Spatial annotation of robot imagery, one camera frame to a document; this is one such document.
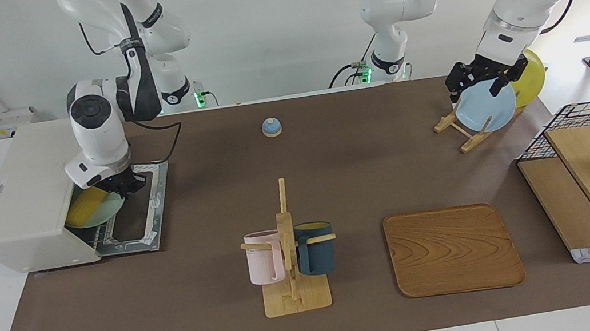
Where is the mint green plate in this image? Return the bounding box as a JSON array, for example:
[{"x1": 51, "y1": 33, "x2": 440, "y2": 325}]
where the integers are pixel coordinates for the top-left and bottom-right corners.
[{"x1": 61, "y1": 181, "x2": 131, "y2": 231}]

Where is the glass toaster oven door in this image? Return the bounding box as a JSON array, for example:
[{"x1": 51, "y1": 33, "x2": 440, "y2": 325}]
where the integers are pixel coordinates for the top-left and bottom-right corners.
[{"x1": 85, "y1": 159, "x2": 181, "y2": 260}]

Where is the yellow corn cob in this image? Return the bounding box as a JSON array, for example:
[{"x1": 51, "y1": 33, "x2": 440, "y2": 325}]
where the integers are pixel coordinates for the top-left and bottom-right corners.
[{"x1": 62, "y1": 184, "x2": 114, "y2": 229}]

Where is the beige toaster oven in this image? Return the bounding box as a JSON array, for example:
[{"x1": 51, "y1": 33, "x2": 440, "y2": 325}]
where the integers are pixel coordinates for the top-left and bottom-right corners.
[{"x1": 0, "y1": 105, "x2": 181, "y2": 277}]

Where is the light blue plate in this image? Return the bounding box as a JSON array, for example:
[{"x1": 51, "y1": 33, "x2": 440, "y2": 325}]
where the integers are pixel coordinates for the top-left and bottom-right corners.
[{"x1": 451, "y1": 76, "x2": 522, "y2": 137}]

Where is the yellow plate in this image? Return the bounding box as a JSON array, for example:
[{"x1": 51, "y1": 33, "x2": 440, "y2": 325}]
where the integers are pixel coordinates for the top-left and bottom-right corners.
[{"x1": 507, "y1": 47, "x2": 551, "y2": 110}]

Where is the wooden plate rack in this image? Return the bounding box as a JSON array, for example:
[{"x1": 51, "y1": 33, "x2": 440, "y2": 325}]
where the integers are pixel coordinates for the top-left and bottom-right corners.
[{"x1": 431, "y1": 93, "x2": 535, "y2": 158}]

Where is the brown table mat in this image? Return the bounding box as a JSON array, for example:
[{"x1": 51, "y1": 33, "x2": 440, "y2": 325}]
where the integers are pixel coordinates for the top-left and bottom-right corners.
[{"x1": 0, "y1": 55, "x2": 590, "y2": 331}]

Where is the white power box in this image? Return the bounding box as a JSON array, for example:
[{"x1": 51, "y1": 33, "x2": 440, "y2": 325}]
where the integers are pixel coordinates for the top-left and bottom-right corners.
[{"x1": 0, "y1": 106, "x2": 46, "y2": 141}]

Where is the small blue call bell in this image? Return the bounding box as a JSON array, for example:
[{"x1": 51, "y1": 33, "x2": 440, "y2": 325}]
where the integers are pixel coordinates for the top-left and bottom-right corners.
[{"x1": 260, "y1": 116, "x2": 284, "y2": 139}]

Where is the pink mug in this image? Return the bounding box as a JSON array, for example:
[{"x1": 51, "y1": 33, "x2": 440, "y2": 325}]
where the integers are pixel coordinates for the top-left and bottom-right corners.
[{"x1": 242, "y1": 228, "x2": 289, "y2": 287}]

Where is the brown wooden tray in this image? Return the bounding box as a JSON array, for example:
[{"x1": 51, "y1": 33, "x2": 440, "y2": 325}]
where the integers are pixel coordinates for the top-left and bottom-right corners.
[{"x1": 381, "y1": 197, "x2": 528, "y2": 304}]

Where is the dark blue mug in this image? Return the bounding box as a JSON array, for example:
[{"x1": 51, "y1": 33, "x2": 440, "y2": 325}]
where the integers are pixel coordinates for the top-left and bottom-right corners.
[{"x1": 292, "y1": 219, "x2": 340, "y2": 279}]

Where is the wooden mug tree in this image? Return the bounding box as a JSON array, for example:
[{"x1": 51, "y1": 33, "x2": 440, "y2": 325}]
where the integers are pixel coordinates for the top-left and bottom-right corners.
[{"x1": 233, "y1": 172, "x2": 346, "y2": 321}]

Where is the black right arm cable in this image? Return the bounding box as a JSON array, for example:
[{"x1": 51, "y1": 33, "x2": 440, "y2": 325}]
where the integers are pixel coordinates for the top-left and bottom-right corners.
[{"x1": 77, "y1": 8, "x2": 187, "y2": 173}]

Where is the black left base cable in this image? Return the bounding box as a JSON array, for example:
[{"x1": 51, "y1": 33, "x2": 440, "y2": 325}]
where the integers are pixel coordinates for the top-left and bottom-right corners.
[{"x1": 322, "y1": 33, "x2": 383, "y2": 90}]

